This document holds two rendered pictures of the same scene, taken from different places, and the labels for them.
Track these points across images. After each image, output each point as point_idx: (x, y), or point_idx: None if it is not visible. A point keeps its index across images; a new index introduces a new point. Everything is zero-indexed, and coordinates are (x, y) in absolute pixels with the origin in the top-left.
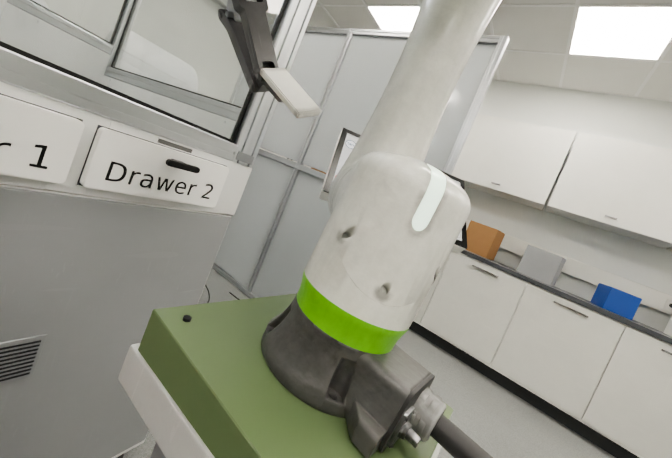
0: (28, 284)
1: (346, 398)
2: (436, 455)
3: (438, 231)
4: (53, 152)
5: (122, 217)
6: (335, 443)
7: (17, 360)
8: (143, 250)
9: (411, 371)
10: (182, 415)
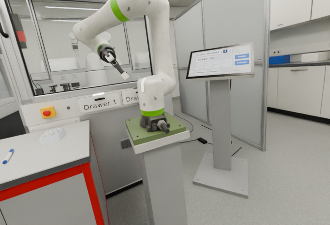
0: (124, 126)
1: (148, 125)
2: (175, 134)
3: (146, 90)
4: (116, 100)
5: (134, 108)
6: (144, 130)
7: (130, 142)
8: None
9: (157, 117)
10: (128, 132)
